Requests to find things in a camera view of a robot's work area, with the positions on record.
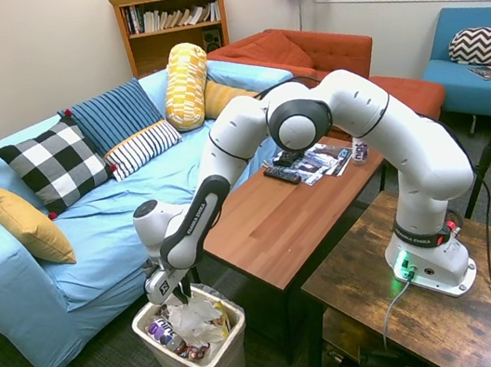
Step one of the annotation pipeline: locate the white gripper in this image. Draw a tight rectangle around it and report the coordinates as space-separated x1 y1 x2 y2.
140 262 196 312

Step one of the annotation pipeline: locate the white tissue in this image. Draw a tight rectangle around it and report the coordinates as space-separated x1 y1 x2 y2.
177 291 226 334

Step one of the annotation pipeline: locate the purple label discarded bottle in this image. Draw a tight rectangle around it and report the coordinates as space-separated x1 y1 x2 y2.
147 314 187 355

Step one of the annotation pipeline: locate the crumpled white waste paper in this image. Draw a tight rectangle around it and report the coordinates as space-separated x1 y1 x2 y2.
169 318 219 353

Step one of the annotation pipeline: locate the yellow snack bag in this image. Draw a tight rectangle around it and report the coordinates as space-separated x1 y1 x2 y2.
212 300 232 338

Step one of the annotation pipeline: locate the light blue sofa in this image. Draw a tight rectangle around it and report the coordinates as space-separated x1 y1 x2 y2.
0 47 337 367

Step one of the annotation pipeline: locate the reddish wooden coffee table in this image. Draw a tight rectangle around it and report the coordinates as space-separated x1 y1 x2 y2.
168 130 418 367

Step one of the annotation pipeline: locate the white navy striped pillow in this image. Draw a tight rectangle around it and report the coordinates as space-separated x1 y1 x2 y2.
97 115 189 185

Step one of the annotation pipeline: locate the black TV remote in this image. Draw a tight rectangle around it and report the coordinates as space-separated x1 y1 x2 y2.
261 161 303 190

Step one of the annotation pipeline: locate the plain mustard yellow pillow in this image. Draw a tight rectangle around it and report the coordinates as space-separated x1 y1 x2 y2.
0 168 78 277

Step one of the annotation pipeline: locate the black game controller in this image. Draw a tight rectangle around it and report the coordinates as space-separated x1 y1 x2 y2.
271 147 307 170

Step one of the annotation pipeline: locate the black white checkered pillow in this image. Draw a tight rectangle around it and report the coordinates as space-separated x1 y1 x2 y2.
0 102 124 229

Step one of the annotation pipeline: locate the blue striped pillow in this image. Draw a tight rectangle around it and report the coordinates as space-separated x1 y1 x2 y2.
53 73 170 164

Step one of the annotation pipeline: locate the glossy magazine pile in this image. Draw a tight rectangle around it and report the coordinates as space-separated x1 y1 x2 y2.
285 137 355 190

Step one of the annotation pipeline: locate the mustard striped pillow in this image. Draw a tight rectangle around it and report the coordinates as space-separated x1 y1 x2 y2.
198 72 263 123

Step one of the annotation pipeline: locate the yellow white patterned bolster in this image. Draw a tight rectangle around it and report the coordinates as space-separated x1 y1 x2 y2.
153 39 219 135

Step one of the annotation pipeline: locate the clear hint water bottle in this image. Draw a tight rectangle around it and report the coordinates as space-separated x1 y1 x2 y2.
349 133 374 167

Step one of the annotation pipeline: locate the wooden bookshelf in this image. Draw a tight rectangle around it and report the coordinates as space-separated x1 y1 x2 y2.
106 0 238 82

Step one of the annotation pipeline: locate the black speaker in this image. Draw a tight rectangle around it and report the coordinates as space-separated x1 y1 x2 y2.
200 27 225 53

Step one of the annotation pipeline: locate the rustic brown side table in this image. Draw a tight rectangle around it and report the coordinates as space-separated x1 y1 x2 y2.
280 173 491 367

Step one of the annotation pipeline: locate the row of books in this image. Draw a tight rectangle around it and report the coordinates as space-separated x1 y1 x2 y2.
123 0 222 37

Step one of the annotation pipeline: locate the orange sofa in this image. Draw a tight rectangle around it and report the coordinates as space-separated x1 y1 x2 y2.
204 11 379 105

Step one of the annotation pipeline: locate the orange ottoman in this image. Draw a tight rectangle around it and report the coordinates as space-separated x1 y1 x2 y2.
318 63 452 142

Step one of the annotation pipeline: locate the teal sofa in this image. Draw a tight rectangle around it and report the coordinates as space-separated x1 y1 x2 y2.
410 0 491 139

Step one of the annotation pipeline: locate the black white chevron pillow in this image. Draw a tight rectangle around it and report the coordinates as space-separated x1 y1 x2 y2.
445 24 491 79

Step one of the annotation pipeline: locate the grey cable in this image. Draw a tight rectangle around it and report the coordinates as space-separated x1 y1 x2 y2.
374 275 424 349

